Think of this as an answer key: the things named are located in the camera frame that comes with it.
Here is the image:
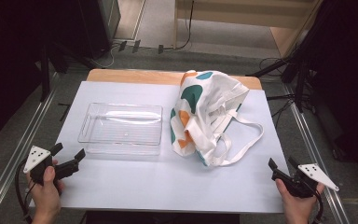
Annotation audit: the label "black metal stand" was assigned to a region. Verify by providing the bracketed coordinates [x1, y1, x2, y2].
[40, 43, 52, 102]

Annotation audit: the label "white table cover sheet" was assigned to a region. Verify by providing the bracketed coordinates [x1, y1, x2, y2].
[29, 80, 288, 214]

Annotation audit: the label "person's left hand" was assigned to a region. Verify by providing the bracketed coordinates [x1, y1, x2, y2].
[26, 167, 65, 224]

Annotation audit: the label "white floor cable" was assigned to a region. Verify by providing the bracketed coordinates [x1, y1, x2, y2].
[97, 43, 120, 69]

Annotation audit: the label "metal floor rail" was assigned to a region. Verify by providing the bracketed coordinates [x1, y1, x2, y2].
[0, 73, 60, 224]
[282, 83, 352, 224]

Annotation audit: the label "white tote bag teal orange spots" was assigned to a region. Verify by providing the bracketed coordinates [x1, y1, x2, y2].
[169, 69, 265, 167]

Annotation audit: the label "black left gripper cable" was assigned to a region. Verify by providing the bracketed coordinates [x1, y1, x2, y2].
[14, 159, 34, 224]

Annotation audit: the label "black hanging cable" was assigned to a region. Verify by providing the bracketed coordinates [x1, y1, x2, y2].
[162, 0, 196, 51]

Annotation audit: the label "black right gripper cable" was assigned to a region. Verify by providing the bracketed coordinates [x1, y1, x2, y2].
[310, 183, 324, 224]

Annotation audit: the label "person's right hand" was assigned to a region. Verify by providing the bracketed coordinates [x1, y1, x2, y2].
[274, 179, 325, 224]

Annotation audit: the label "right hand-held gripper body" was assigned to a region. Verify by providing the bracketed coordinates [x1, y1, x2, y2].
[270, 163, 340, 199]

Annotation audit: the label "dark curtain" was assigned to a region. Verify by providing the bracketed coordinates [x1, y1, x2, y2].
[292, 0, 358, 188]
[0, 0, 85, 147]

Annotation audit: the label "clear plastic container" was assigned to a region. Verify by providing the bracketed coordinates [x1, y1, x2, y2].
[77, 102, 164, 157]

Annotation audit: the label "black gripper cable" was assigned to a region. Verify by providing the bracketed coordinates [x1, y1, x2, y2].
[310, 183, 324, 224]
[14, 159, 34, 224]

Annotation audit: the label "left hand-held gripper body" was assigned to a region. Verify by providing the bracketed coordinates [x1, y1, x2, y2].
[22, 145, 81, 187]

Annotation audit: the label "black floor cable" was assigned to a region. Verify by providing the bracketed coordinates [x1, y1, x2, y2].
[266, 92, 296, 129]

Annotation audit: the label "black cabinet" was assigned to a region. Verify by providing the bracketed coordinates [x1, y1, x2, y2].
[77, 0, 121, 60]

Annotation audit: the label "black tripod stand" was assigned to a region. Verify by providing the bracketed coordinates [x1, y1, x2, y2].
[246, 55, 316, 113]

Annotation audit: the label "light wooden furniture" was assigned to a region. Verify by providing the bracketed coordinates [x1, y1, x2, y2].
[173, 0, 324, 59]

